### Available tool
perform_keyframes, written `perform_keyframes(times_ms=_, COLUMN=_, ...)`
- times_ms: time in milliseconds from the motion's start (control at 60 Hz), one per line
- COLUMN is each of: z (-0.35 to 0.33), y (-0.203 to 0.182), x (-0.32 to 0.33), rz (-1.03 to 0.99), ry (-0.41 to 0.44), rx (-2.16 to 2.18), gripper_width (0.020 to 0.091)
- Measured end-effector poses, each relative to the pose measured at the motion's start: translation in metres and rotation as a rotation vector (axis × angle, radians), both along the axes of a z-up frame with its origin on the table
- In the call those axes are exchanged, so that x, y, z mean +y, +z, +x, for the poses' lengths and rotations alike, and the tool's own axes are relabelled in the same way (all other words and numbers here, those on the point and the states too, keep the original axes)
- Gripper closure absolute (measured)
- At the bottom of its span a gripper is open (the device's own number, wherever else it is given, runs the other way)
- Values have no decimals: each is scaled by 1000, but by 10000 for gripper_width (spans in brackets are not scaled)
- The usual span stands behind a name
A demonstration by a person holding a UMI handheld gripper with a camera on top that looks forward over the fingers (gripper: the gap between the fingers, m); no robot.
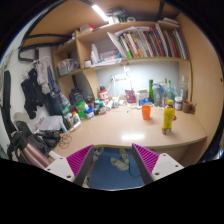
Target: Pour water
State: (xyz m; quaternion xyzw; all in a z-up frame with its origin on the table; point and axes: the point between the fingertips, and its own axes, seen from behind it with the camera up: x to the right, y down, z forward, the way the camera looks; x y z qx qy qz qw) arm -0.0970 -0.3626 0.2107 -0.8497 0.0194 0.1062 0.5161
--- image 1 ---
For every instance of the pink packet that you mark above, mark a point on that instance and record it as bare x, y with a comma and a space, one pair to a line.
130, 96

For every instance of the red and white canister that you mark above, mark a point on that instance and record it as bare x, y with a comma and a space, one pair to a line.
103, 95

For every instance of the wooden shelf unit with books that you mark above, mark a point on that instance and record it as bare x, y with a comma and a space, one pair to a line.
140, 43

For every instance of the yellow-capped clear bottle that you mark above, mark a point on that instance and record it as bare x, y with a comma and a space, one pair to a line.
164, 91

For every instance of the dark backpack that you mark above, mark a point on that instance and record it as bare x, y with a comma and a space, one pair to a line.
30, 141

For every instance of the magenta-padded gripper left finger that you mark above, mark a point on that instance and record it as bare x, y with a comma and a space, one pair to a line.
61, 166

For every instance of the ceiling light tube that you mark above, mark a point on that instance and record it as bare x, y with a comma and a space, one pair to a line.
100, 12

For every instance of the white wall socket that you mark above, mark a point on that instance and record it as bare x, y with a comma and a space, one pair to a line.
119, 77

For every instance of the hanging dark clothes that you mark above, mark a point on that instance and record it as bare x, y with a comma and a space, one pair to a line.
36, 90

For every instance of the yellow-labelled tea bottle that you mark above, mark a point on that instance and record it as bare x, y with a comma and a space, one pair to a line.
168, 116

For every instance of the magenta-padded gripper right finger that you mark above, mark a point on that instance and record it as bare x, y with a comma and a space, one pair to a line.
163, 165

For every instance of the brown ceramic mug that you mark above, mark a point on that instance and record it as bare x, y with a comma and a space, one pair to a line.
186, 106

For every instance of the dark green bottle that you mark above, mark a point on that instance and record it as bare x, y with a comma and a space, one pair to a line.
150, 90

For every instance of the green box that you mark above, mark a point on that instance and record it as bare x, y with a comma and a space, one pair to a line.
80, 110

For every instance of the orange plastic cup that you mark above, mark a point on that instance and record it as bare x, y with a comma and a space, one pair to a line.
146, 112

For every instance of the tall clear glass bottle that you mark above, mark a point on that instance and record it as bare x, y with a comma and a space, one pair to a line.
183, 90

